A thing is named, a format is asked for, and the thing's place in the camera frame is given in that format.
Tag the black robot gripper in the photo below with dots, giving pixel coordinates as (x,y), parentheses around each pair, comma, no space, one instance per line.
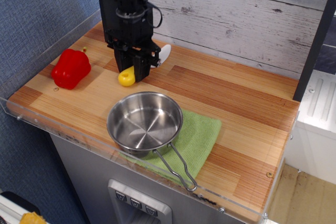
(136,30)

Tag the yellow handled toy knife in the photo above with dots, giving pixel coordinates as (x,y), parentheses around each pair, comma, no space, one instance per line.
(126,77)

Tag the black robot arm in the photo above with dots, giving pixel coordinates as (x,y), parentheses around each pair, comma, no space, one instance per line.
(133,6)

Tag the red toy bell pepper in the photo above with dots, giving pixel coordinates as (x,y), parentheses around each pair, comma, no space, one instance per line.
(71,68)

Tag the stainless steel pan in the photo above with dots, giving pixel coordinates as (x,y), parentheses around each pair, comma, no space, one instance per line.
(148,122)

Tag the green microfiber cloth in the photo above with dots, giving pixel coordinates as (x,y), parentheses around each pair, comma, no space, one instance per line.
(194,143)

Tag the grey toy cabinet front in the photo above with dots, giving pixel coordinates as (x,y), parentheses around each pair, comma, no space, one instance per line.
(90,174)

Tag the clear acrylic guard panel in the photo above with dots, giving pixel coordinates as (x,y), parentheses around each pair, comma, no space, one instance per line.
(255,107)

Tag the silver dispenser button panel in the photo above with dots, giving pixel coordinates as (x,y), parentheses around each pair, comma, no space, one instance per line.
(133,206)

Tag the yellow and black object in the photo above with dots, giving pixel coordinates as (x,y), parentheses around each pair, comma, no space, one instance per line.
(15,209)

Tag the white ridged side counter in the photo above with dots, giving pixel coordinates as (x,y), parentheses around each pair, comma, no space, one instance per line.
(311,147)

